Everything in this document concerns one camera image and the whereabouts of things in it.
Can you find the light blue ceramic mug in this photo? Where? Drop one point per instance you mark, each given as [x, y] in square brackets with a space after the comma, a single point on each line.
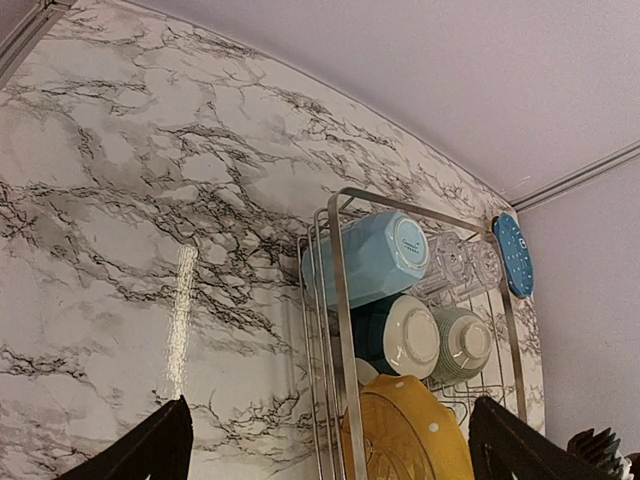
[383, 254]

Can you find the left aluminium frame post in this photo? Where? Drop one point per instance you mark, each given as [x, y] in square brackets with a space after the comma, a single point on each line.
[23, 23]

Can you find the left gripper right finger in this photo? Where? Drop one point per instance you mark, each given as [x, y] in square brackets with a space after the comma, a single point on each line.
[504, 447]

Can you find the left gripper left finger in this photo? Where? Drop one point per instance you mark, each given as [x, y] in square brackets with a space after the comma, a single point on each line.
[157, 448]

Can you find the metal wire dish rack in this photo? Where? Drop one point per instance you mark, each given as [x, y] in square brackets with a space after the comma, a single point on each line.
[332, 373]

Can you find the right aluminium frame post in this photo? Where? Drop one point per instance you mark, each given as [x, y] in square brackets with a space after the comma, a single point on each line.
[577, 178]

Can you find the aluminium frame post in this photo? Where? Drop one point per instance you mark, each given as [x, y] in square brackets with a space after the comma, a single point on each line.
[577, 178]
[23, 23]

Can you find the clear drinking glass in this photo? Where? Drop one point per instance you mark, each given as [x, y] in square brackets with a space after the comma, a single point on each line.
[486, 266]
[449, 264]

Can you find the yellow polka dot plate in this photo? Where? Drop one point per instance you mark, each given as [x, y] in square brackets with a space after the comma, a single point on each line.
[409, 434]

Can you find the blue polka dot plate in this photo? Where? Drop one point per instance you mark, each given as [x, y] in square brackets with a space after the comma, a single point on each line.
[515, 254]

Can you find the dark blue white bowl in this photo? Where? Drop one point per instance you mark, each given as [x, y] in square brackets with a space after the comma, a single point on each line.
[397, 335]

